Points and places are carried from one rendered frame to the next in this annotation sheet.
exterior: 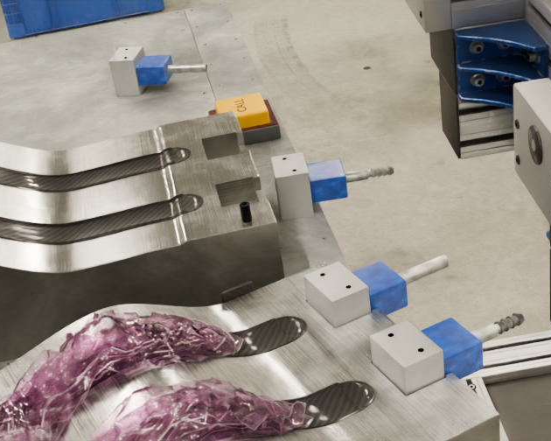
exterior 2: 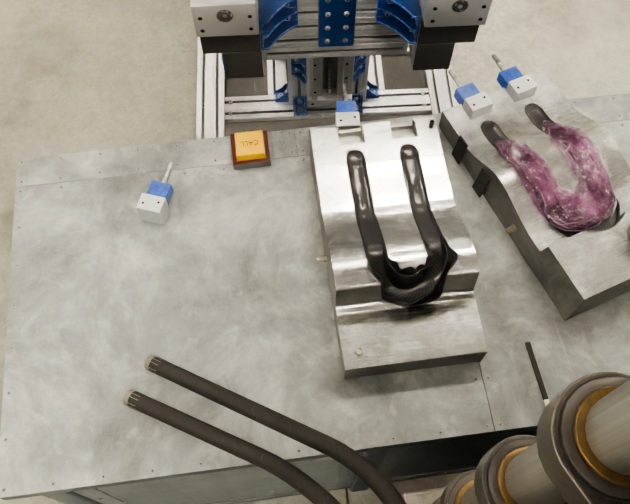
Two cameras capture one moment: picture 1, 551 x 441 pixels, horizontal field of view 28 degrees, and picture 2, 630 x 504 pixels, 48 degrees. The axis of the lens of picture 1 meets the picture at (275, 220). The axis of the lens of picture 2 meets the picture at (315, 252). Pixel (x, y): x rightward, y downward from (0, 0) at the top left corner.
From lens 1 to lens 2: 1.59 m
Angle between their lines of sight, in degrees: 63
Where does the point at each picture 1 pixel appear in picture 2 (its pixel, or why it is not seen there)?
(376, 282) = (472, 91)
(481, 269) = not seen: hidden behind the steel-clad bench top
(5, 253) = (450, 220)
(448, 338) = (512, 74)
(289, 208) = not seen: hidden behind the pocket
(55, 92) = (136, 266)
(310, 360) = (511, 120)
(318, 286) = (482, 106)
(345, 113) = not seen: outside the picture
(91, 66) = (98, 246)
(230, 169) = (378, 132)
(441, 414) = (545, 86)
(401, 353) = (529, 85)
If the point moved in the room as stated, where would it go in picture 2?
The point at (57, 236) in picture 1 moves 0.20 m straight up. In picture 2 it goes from (417, 209) to (433, 151)
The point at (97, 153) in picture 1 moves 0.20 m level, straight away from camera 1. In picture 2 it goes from (334, 196) to (232, 213)
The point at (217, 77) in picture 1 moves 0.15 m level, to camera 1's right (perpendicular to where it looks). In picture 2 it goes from (162, 165) to (167, 108)
